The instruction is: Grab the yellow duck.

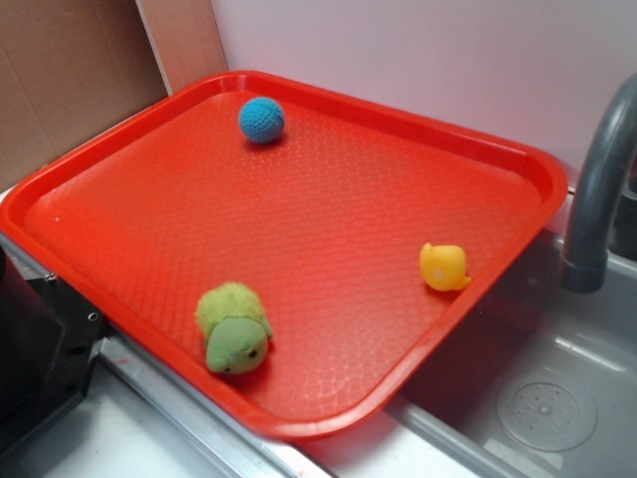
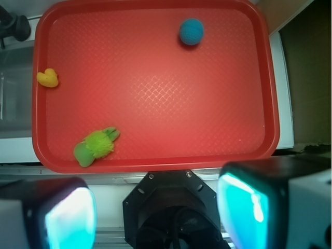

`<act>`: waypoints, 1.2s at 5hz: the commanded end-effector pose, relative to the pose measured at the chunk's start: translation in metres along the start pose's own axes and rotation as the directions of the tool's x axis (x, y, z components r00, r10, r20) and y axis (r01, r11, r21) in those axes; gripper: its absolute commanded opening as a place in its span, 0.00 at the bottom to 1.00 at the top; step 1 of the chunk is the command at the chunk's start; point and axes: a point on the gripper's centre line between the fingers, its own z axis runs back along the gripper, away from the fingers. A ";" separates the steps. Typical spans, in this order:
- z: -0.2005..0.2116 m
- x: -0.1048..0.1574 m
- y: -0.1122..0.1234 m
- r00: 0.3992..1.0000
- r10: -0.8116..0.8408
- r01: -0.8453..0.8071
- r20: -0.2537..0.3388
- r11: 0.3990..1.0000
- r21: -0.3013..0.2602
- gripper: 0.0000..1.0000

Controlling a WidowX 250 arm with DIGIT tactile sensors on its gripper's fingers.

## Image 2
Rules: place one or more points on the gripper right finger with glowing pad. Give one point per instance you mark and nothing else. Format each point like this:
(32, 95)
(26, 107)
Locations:
(279, 202)

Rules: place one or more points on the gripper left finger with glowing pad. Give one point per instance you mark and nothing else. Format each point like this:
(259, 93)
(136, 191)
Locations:
(48, 213)

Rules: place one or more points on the yellow rubber duck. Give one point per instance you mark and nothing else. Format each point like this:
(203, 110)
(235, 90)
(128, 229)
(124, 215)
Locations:
(48, 78)

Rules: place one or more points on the white board right of tray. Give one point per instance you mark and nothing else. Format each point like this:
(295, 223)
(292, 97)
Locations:
(286, 140)

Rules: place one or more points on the green fuzzy toy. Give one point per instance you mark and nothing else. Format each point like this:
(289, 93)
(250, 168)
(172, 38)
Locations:
(96, 145)

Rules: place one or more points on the red plastic tray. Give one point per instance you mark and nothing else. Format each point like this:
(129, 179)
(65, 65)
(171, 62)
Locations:
(122, 64)

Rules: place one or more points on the black clamp knob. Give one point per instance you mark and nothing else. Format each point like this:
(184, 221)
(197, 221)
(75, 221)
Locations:
(14, 26)

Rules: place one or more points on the blue knitted ball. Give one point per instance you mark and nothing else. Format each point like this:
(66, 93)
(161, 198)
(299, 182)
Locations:
(191, 32)

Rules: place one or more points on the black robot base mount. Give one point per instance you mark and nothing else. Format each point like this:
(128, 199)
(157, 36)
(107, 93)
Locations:
(172, 209)

